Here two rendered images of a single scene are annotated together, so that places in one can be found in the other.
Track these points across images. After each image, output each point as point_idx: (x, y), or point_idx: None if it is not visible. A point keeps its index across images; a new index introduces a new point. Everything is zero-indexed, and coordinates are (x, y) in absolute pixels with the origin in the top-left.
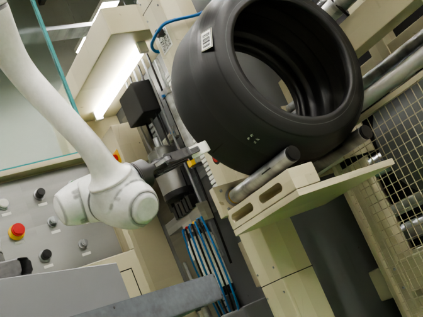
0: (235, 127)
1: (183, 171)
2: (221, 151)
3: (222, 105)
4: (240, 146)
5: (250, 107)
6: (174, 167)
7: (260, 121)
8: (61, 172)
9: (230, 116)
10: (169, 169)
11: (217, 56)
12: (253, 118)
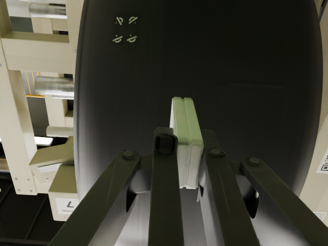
0: (128, 85)
1: None
2: (252, 71)
3: (105, 148)
4: (182, 42)
5: (75, 92)
6: (267, 195)
7: (84, 51)
8: None
9: (112, 115)
10: (286, 222)
11: None
12: (85, 66)
